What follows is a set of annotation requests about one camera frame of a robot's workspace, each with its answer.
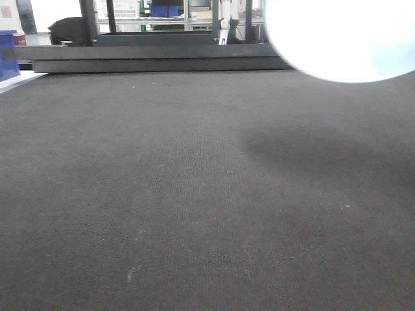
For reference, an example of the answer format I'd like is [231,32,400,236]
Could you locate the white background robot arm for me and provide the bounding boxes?
[218,0,239,45]

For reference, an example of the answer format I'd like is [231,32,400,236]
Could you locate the dark grey table mat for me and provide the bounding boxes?
[1,71,414,310]

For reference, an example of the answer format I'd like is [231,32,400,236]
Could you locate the white round robot part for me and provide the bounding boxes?
[265,0,414,83]

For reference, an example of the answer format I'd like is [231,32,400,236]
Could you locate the black bag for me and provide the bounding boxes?
[48,17,89,47]

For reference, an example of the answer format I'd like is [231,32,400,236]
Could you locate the blue plastic crate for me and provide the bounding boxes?
[0,30,20,82]

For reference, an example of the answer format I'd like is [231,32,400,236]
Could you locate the black metal frame base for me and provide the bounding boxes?
[3,1,290,74]

